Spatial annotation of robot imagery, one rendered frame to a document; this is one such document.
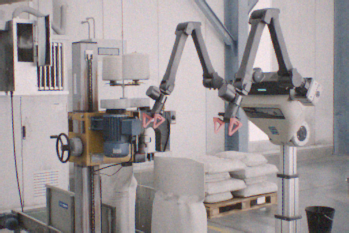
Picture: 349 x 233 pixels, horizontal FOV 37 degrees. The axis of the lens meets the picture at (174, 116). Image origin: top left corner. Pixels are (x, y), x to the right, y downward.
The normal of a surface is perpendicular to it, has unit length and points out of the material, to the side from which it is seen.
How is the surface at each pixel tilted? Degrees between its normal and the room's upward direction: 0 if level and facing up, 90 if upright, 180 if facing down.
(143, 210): 90
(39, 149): 90
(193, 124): 90
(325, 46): 90
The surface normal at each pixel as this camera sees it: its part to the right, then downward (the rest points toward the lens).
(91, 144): 0.61, 0.04
